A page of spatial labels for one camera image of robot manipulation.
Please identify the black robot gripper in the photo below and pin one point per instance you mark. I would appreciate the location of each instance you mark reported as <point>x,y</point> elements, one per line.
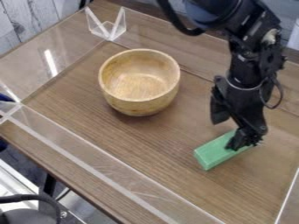
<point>230,102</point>

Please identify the green rectangular block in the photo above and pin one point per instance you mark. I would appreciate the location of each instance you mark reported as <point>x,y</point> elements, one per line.
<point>213,153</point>

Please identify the light wooden bowl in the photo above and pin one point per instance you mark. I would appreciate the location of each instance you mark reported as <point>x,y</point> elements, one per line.
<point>140,80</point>

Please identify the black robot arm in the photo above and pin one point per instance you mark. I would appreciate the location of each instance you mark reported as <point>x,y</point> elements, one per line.
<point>253,28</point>

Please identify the black table leg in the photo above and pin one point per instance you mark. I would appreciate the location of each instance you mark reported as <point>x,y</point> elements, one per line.
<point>50,184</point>

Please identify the clear acrylic tray enclosure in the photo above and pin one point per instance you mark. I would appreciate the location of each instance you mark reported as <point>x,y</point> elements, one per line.
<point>130,164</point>

